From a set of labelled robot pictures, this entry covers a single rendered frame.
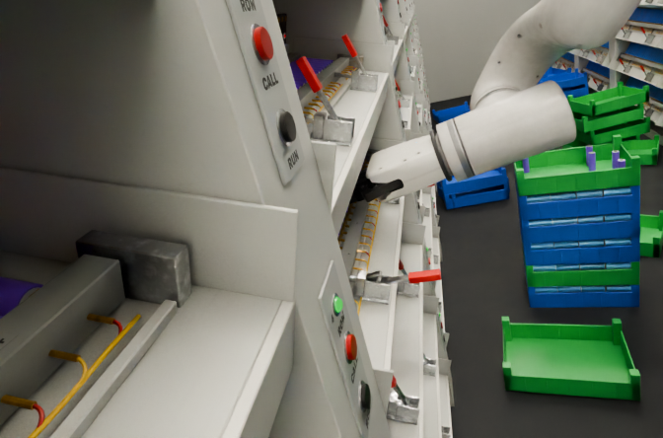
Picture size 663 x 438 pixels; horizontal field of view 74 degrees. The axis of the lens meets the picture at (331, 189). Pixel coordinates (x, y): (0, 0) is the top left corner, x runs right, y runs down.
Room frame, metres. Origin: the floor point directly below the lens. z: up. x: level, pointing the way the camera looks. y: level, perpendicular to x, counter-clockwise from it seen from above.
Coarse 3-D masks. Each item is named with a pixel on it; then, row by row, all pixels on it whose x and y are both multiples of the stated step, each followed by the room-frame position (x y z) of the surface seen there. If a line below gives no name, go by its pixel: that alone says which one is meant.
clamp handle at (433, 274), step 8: (416, 272) 0.42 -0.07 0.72; (424, 272) 0.42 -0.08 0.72; (432, 272) 0.42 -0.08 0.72; (440, 272) 0.42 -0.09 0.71; (376, 280) 0.43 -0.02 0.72; (384, 280) 0.43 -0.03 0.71; (392, 280) 0.43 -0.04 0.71; (400, 280) 0.42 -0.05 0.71; (408, 280) 0.42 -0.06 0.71; (416, 280) 0.42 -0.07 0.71; (424, 280) 0.41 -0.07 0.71; (432, 280) 0.41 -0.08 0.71
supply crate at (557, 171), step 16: (608, 144) 1.22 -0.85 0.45; (544, 160) 1.29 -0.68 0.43; (560, 160) 1.27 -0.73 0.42; (576, 160) 1.25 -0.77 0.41; (608, 160) 1.21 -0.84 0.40; (528, 176) 1.25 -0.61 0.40; (544, 176) 1.12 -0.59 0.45; (560, 176) 1.10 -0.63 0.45; (576, 176) 1.08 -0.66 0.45; (592, 176) 1.07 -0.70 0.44; (608, 176) 1.06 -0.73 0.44; (624, 176) 1.04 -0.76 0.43; (528, 192) 1.13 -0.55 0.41; (544, 192) 1.12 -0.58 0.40
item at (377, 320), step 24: (384, 144) 0.87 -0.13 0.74; (384, 216) 0.63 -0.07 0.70; (384, 240) 0.56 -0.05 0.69; (360, 264) 0.50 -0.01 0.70; (384, 264) 0.50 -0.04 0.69; (360, 312) 0.41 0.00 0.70; (384, 312) 0.41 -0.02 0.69; (384, 336) 0.37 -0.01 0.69; (384, 360) 0.34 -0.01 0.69; (384, 384) 0.28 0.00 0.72; (384, 408) 0.28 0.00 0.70
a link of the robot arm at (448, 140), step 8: (448, 120) 0.57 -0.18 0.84; (440, 128) 0.56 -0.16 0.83; (448, 128) 0.55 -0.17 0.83; (456, 128) 0.55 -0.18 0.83; (440, 136) 0.55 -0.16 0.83; (448, 136) 0.54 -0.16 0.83; (456, 136) 0.54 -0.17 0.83; (440, 144) 0.55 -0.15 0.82; (448, 144) 0.54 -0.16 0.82; (456, 144) 0.53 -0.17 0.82; (440, 152) 0.55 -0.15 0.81; (448, 152) 0.53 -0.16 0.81; (456, 152) 0.53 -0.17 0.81; (464, 152) 0.53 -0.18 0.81; (448, 160) 0.53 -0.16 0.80; (456, 160) 0.53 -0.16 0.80; (464, 160) 0.53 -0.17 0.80; (448, 168) 0.54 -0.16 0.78; (456, 168) 0.53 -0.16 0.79; (464, 168) 0.53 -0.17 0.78; (456, 176) 0.53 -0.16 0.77; (464, 176) 0.54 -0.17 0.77; (472, 176) 0.54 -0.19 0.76
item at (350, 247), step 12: (360, 204) 0.62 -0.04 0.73; (372, 204) 0.65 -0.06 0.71; (360, 216) 0.58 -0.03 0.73; (372, 216) 0.61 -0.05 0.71; (348, 228) 0.55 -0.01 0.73; (360, 228) 0.55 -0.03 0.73; (348, 240) 0.52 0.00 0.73; (372, 240) 0.54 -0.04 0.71; (348, 252) 0.49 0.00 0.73; (360, 252) 0.51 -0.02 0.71; (348, 264) 0.46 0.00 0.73; (348, 276) 0.44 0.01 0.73; (360, 300) 0.41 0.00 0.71
